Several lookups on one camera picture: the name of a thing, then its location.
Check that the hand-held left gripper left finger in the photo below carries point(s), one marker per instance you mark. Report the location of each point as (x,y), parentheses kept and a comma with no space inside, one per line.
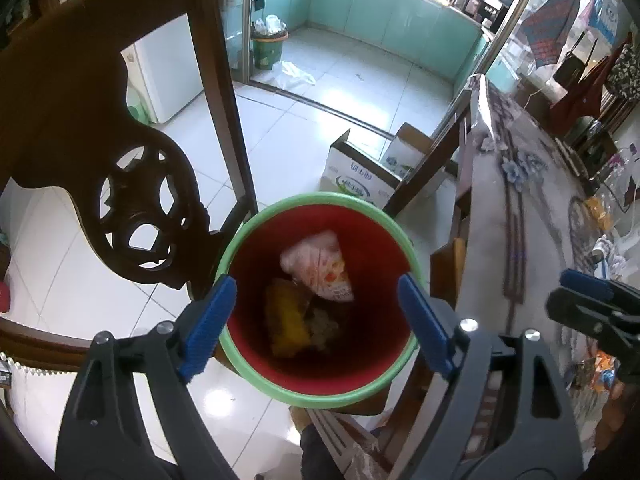
(210,325)

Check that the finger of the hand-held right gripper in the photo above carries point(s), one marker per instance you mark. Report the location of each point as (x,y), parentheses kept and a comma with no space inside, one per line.
(590,282)
(590,320)

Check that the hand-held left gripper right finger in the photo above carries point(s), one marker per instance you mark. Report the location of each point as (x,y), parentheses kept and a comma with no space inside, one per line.
(425,320)

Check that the red bin with green rim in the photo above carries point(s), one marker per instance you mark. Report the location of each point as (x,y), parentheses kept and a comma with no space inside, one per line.
(360,240)

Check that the crumpled white wrapper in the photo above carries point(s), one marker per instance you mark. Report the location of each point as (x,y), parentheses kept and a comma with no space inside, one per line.
(612,260)

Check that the yellow packet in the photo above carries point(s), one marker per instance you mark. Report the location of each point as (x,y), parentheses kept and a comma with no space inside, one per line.
(597,212)

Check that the table with floral cloth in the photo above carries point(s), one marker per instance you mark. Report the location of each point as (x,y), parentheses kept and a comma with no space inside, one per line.
(530,240)

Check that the yellow wrapper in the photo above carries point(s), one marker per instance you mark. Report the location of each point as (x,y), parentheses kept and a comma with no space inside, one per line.
(287,320)

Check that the crumpled grey paper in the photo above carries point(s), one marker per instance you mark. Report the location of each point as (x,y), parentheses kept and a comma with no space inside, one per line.
(325,327)

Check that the white red snack bag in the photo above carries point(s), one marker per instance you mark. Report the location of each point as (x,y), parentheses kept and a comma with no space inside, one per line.
(320,265)

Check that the striped grey bag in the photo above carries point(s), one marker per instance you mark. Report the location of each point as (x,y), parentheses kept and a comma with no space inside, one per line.
(350,445)

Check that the open white cardboard box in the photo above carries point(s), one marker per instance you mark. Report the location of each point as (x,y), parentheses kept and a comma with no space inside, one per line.
(350,170)

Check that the red garment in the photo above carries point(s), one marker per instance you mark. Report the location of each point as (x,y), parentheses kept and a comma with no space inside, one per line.
(580,100)

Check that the black handbag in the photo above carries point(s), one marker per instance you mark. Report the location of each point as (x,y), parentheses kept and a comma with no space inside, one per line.
(572,67)

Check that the dark floral bag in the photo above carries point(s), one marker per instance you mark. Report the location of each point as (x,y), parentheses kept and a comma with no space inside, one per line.
(622,67)

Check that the green plastic jug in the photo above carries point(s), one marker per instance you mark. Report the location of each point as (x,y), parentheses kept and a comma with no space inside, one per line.
(140,107)

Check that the white refrigerator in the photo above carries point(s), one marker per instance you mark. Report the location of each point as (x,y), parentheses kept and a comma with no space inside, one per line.
(170,70)

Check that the white plastic bag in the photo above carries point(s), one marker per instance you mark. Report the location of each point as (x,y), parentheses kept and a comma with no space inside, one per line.
(295,76)

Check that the blue white hanging bag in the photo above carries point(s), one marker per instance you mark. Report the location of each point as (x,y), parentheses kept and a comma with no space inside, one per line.
(602,17)

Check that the green kitchen waste bin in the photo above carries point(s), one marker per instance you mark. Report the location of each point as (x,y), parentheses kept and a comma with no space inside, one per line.
(267,52)

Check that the carved dark wooden chair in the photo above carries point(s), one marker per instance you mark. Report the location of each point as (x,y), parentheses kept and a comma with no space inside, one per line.
(65,85)

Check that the black countertop appliance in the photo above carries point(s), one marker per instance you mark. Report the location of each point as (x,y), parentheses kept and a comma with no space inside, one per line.
(485,10)

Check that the teal kitchen cabinets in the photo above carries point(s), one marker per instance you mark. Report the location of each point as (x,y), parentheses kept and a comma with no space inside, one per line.
(400,20)

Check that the glass sliding door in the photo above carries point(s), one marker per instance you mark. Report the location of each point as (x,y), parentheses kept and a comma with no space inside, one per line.
(232,20)

